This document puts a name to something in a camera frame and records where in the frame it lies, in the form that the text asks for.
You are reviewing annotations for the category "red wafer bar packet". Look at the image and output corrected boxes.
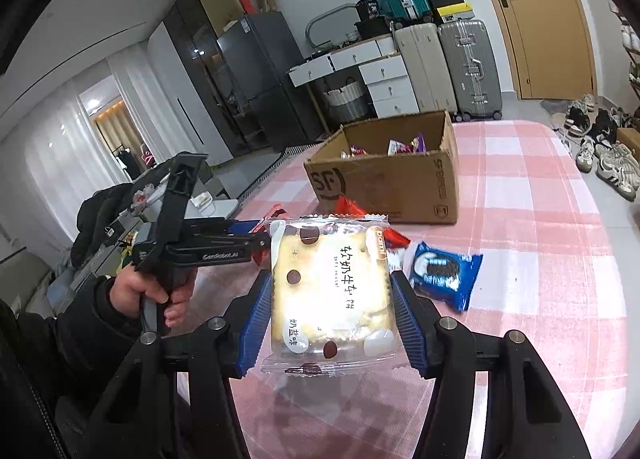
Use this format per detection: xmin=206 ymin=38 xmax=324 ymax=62
xmin=250 ymin=203 xmax=290 ymax=268

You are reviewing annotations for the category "cream biscuit clear packet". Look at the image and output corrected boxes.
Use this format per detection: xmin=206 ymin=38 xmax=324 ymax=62
xmin=262 ymin=215 xmax=404 ymax=377

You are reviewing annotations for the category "blue Oreo cookie packet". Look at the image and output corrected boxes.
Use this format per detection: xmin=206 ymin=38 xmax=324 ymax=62
xmin=409 ymin=241 xmax=484 ymax=313

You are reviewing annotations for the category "red orange snack packet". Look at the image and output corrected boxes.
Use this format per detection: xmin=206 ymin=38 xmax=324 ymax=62
xmin=334 ymin=194 xmax=410 ymax=249

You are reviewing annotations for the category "person's left hand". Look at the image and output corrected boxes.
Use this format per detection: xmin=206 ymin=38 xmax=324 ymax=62
xmin=108 ymin=264 xmax=198 ymax=329

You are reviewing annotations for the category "white wardrobe panel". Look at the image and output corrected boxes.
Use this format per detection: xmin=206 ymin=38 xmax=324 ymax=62
xmin=146 ymin=22 xmax=233 ymax=166

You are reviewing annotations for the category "pink checkered tablecloth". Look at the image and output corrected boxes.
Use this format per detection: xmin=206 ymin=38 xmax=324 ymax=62
xmin=174 ymin=118 xmax=632 ymax=459

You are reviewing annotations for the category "white curtain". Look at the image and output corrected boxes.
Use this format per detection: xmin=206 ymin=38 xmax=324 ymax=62
xmin=1 ymin=45 xmax=191 ymax=265

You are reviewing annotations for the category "black refrigerator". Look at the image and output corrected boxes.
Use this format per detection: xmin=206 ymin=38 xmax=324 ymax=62
xmin=218 ymin=11 xmax=324 ymax=151

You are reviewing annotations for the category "woven laundry basket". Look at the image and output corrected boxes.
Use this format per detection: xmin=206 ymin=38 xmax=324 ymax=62
xmin=322 ymin=81 xmax=369 ymax=124

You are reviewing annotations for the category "dark glass cabinet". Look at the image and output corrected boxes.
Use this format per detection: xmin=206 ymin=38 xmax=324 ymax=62
xmin=163 ymin=0 xmax=268 ymax=156

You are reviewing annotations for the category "SF Express cardboard box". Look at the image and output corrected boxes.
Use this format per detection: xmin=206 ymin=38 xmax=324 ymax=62
xmin=304 ymin=111 xmax=460 ymax=225

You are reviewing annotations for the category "oval mirror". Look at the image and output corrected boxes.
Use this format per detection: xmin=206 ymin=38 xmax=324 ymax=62
xmin=305 ymin=4 xmax=359 ymax=49

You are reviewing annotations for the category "white drawer desk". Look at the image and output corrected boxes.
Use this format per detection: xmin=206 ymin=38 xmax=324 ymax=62
xmin=288 ymin=34 xmax=419 ymax=118

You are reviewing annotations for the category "black bag on desk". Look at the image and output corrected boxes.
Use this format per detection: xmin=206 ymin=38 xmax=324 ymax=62
xmin=355 ymin=0 xmax=390 ymax=40

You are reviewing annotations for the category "small brown cardboard box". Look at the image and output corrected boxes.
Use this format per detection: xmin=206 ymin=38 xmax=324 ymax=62
xmin=616 ymin=127 xmax=640 ymax=161

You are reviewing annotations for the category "beige suitcase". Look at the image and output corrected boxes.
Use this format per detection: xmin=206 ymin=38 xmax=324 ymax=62
xmin=394 ymin=23 xmax=458 ymax=113

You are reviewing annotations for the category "silver grey suitcase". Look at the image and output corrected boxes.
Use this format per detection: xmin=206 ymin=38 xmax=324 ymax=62
xmin=438 ymin=19 xmax=502 ymax=123

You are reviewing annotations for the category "shoe rack with shoes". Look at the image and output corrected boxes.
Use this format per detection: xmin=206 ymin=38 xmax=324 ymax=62
xmin=608 ymin=0 xmax=640 ymax=97

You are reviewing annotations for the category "wooden door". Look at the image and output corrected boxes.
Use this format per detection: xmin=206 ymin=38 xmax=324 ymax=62
xmin=491 ymin=0 xmax=597 ymax=100

